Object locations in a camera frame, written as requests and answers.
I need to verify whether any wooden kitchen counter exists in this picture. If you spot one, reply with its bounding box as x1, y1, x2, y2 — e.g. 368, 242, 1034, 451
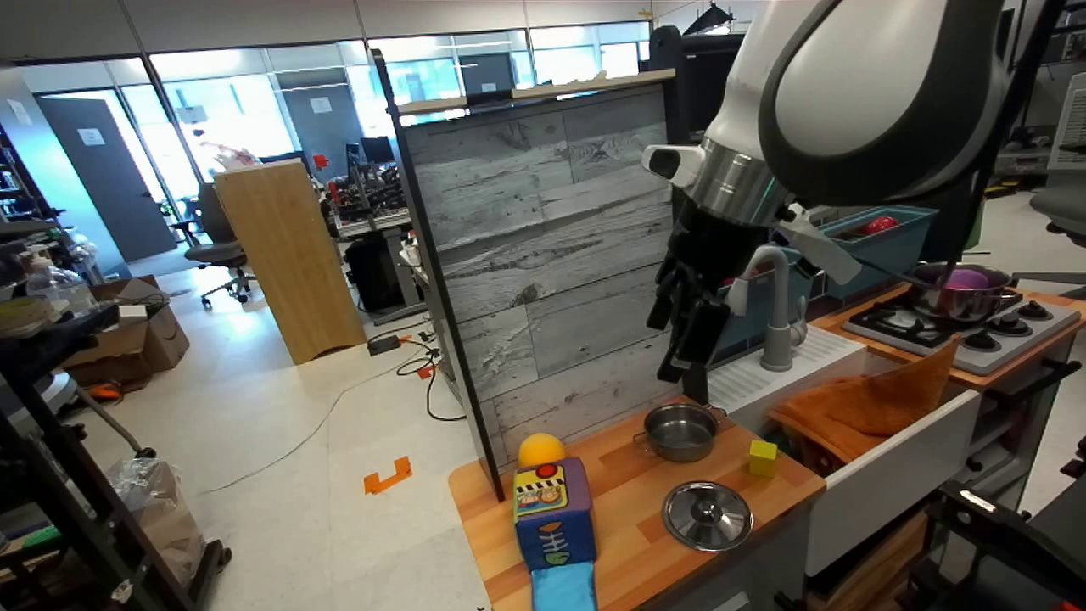
445, 393, 827, 611

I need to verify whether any steel pot purple lid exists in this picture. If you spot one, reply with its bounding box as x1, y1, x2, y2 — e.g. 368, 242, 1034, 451
914, 261, 1020, 324

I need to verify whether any cardboard box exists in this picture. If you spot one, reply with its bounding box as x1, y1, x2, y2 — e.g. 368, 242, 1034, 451
61, 276, 193, 393

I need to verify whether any black metal stand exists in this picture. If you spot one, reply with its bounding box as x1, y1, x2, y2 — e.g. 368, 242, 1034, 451
901, 482, 1086, 611

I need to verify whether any toy stove top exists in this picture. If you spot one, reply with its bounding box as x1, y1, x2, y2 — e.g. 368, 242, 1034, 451
846, 286, 1081, 381

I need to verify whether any grey faucet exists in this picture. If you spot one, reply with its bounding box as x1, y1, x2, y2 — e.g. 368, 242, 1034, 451
724, 242, 812, 374

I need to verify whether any wooden stove counter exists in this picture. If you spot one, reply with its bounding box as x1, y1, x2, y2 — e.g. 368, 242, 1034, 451
812, 276, 1086, 393

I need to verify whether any clear plastic bag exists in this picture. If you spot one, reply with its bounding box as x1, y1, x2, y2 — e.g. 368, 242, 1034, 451
106, 451, 215, 591

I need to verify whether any wooden board cabinet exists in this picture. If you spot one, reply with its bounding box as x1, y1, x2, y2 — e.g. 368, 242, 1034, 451
209, 156, 368, 366

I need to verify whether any steel bowl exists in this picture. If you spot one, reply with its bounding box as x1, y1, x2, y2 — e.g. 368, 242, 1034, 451
642, 399, 724, 465

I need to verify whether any black slanted strut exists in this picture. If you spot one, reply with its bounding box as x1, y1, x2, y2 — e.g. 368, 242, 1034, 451
368, 45, 510, 502

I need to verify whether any grey office chair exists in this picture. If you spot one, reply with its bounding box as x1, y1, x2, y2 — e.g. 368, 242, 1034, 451
1026, 69, 1086, 250

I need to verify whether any black metal cart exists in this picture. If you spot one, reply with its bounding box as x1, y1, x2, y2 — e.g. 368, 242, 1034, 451
0, 298, 234, 611

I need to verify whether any teal plastic bin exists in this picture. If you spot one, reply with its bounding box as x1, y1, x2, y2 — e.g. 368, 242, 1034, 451
814, 200, 944, 302
704, 250, 821, 362

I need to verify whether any orange ball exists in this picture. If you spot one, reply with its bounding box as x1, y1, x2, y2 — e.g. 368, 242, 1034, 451
517, 432, 571, 476

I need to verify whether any grey wood backsplash panel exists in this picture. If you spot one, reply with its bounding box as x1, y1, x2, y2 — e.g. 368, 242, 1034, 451
396, 69, 695, 473

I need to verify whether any black office chair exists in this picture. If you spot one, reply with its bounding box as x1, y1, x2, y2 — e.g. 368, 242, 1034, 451
181, 181, 256, 310

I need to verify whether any floor cable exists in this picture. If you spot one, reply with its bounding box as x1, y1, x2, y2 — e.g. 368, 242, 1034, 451
395, 324, 468, 425

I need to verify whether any black stove cabinet handle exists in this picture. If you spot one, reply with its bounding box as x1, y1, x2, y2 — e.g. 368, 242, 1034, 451
979, 355, 1081, 399

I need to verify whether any yellow toy block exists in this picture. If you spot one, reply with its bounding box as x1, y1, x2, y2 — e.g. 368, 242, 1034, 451
744, 433, 784, 478

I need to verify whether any grey door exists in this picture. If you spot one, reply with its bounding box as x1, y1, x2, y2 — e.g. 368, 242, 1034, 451
29, 91, 184, 263

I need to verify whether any dark screen behind glass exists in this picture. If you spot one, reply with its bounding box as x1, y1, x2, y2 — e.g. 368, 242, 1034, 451
453, 47, 522, 106

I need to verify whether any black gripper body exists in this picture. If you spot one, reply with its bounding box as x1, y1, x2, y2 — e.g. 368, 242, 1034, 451
664, 198, 784, 310

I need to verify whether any colourful soft toy cube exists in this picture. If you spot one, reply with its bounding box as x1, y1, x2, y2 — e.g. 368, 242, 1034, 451
510, 456, 603, 611

